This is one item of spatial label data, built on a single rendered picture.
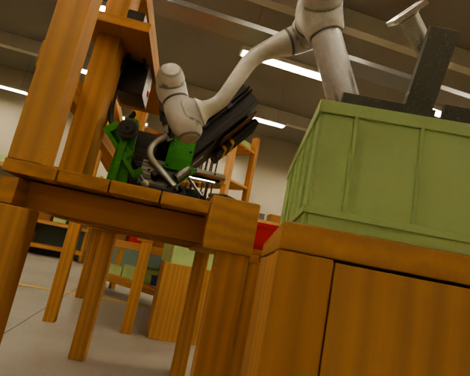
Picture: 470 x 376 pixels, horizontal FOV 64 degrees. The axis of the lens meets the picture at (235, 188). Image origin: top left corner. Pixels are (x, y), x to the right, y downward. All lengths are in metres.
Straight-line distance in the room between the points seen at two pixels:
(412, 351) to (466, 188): 0.21
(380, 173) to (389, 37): 5.92
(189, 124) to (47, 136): 0.45
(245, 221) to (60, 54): 0.71
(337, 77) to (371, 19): 5.16
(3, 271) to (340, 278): 0.87
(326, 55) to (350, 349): 0.98
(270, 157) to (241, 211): 10.45
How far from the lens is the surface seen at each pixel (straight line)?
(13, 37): 10.09
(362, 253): 0.49
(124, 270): 5.31
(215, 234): 1.05
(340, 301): 0.49
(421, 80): 0.68
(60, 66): 1.22
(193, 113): 1.34
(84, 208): 1.17
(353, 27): 6.18
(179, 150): 1.74
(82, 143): 1.54
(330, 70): 1.28
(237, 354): 1.69
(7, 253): 1.14
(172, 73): 1.39
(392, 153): 0.53
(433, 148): 0.56
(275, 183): 11.40
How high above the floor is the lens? 0.73
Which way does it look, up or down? 11 degrees up
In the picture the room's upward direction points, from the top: 11 degrees clockwise
